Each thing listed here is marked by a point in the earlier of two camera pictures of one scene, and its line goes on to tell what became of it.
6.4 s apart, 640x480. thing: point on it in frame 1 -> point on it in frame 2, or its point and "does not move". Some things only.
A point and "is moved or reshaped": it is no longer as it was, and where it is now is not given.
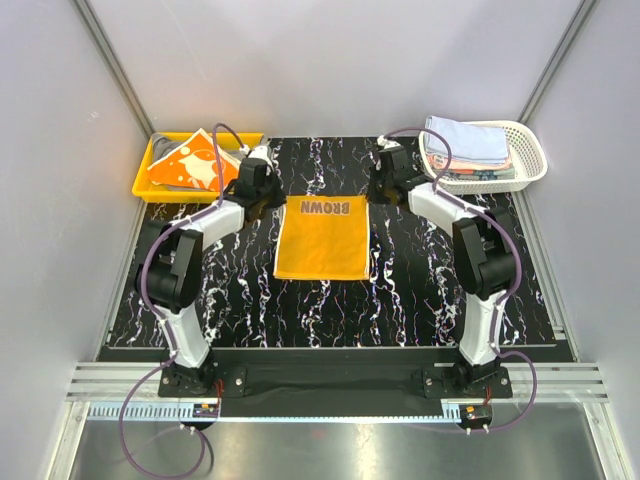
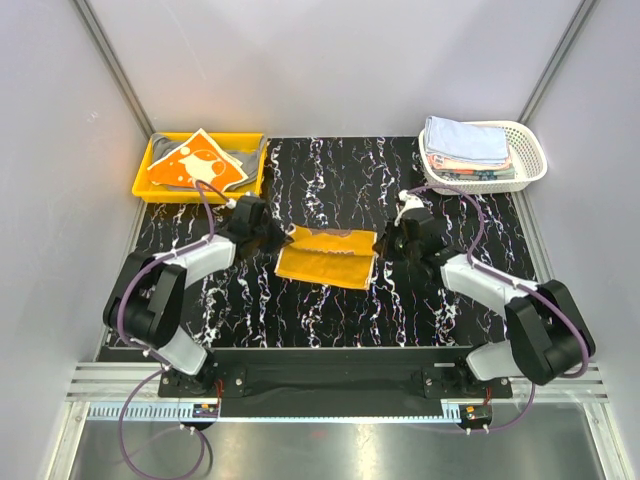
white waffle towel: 467,140 does not move
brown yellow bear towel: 323,237 is moved or reshaped
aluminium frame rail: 559,382 does not move
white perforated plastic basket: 528,155 does not move
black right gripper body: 378,186 -> 396,248
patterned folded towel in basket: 474,174 does not move
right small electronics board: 475,415 does not move
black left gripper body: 269,196 -> 267,238
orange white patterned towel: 193,165 does not move
